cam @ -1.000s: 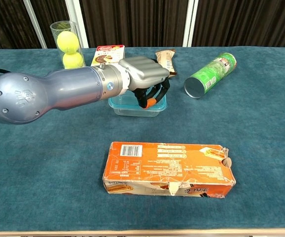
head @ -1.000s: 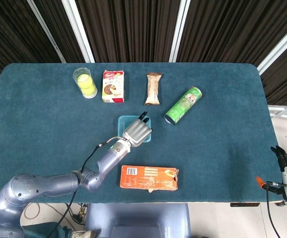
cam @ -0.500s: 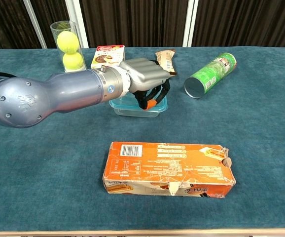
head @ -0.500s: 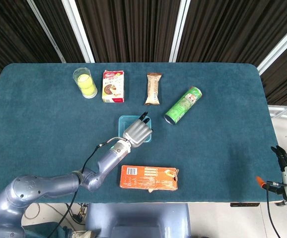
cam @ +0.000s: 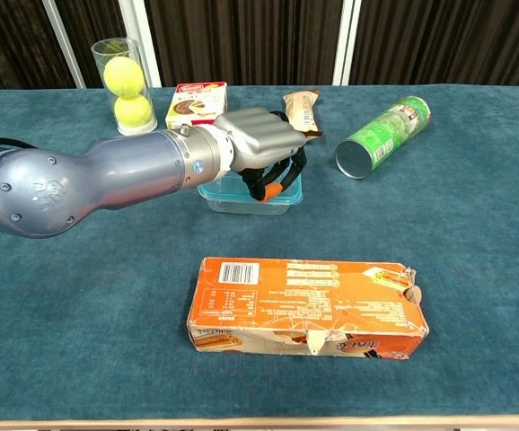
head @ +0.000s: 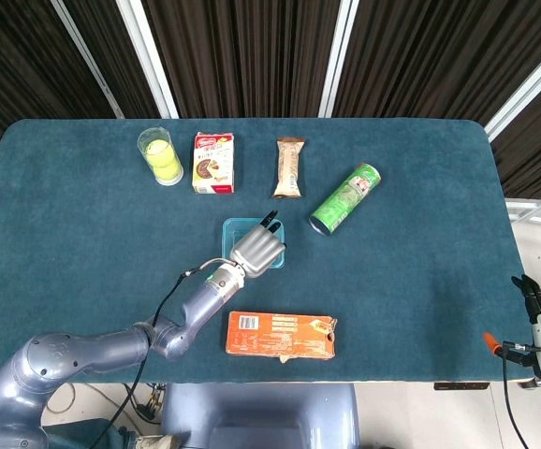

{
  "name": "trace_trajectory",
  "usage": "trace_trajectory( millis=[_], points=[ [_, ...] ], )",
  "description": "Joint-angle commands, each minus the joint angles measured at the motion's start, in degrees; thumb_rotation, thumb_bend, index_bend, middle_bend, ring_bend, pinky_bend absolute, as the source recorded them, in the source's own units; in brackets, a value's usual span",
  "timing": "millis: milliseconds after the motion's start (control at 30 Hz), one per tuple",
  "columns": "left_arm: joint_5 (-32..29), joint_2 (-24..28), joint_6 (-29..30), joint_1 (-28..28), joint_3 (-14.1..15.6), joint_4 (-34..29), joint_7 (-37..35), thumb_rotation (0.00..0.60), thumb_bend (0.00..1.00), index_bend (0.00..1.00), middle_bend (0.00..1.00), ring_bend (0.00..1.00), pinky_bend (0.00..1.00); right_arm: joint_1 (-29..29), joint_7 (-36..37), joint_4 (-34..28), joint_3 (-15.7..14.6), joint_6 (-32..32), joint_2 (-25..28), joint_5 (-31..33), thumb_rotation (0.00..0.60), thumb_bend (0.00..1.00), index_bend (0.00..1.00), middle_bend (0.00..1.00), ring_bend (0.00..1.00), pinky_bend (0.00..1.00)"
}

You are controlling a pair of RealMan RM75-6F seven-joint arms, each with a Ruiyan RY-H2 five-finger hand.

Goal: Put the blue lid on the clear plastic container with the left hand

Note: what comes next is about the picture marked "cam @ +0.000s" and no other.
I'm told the white frame post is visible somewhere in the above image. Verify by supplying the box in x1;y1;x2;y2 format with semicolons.
118;0;163;89
332;0;362;86

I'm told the thin grey frame post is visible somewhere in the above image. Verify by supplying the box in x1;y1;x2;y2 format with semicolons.
41;0;86;89

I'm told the brown snack bar wrapper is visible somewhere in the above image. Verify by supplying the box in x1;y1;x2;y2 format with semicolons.
281;89;323;145

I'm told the white red cake box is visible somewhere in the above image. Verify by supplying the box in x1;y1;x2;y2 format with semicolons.
164;81;229;131

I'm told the green chips can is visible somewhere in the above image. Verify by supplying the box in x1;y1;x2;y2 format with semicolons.
334;95;433;180

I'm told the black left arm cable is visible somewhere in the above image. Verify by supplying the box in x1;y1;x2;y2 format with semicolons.
0;136;40;151

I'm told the clear tennis ball tube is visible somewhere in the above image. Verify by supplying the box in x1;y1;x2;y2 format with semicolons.
90;37;159;137

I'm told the orange cardboard biscuit box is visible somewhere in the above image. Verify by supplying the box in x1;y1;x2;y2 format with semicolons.
186;257;431;362

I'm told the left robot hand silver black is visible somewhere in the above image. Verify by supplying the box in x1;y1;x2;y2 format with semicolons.
213;107;309;203

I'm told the dark brown pleated curtain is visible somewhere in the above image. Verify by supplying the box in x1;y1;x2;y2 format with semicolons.
0;0;519;90

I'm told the yellow tennis ball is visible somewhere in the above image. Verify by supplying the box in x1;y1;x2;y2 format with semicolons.
113;93;154;127
102;56;146;98

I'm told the clear plastic container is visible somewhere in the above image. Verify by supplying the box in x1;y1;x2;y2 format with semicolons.
205;197;295;216

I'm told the blue container lid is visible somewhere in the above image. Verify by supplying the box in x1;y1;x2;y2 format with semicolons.
197;172;304;206

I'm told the teal table cloth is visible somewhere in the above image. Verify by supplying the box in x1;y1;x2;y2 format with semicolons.
0;84;519;423

